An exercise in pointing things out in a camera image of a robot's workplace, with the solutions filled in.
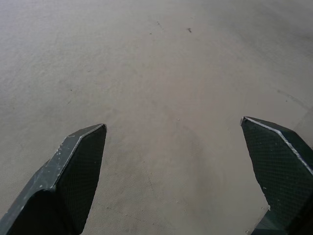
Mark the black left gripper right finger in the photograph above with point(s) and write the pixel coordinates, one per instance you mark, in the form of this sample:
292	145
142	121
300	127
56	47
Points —
281	166

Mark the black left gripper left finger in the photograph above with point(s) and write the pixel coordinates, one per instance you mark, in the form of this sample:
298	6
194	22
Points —
66	181

